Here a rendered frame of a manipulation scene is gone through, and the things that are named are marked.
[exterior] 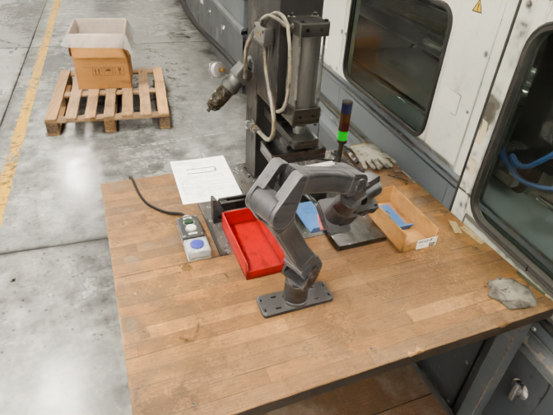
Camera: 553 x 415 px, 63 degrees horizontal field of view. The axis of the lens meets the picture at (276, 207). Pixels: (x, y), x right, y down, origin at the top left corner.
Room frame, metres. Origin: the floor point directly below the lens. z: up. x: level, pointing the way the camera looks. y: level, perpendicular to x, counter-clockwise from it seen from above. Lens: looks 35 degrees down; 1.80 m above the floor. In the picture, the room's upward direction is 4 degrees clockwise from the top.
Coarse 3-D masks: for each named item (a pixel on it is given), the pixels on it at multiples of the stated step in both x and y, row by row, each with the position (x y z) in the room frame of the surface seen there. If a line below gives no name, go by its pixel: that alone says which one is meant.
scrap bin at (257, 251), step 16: (224, 224) 1.11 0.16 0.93; (240, 224) 1.15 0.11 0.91; (256, 224) 1.16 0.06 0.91; (240, 240) 1.07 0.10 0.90; (256, 240) 1.08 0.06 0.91; (272, 240) 1.05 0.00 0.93; (240, 256) 0.96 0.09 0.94; (256, 256) 1.00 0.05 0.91; (272, 256) 1.01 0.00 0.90; (256, 272) 0.92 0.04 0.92; (272, 272) 0.94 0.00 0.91
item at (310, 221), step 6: (300, 204) 1.16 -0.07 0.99; (306, 204) 1.16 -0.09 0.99; (312, 204) 1.16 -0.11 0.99; (300, 210) 1.13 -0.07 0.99; (312, 210) 1.13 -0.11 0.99; (300, 216) 1.10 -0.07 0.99; (306, 216) 1.10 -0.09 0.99; (312, 216) 1.10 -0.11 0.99; (306, 222) 1.07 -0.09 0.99; (312, 222) 1.07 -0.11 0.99; (312, 228) 1.05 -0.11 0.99; (318, 228) 1.02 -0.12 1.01
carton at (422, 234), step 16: (384, 192) 1.33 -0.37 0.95; (400, 192) 1.30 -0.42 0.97; (400, 208) 1.28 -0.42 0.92; (416, 208) 1.21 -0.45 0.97; (384, 224) 1.16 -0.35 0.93; (416, 224) 1.19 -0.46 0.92; (432, 224) 1.14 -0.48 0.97; (400, 240) 1.08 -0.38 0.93; (416, 240) 1.13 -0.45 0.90; (432, 240) 1.11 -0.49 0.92
